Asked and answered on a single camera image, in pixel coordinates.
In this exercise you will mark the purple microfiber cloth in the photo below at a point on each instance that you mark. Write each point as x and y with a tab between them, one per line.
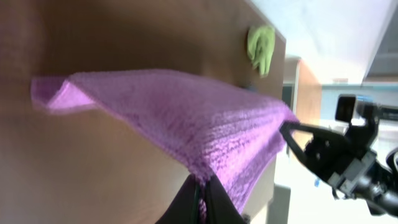
211	127

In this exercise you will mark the crumpled green cloth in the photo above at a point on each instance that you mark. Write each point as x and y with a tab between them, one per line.
260	48

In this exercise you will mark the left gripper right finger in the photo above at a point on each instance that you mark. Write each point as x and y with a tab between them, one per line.
219	207

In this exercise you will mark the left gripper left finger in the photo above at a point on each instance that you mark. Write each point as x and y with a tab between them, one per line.
184	207

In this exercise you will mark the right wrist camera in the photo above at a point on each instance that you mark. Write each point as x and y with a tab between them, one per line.
345	108

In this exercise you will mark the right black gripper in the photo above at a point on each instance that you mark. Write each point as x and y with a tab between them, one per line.
339	163

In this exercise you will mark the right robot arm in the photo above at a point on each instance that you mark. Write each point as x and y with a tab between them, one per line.
379	186

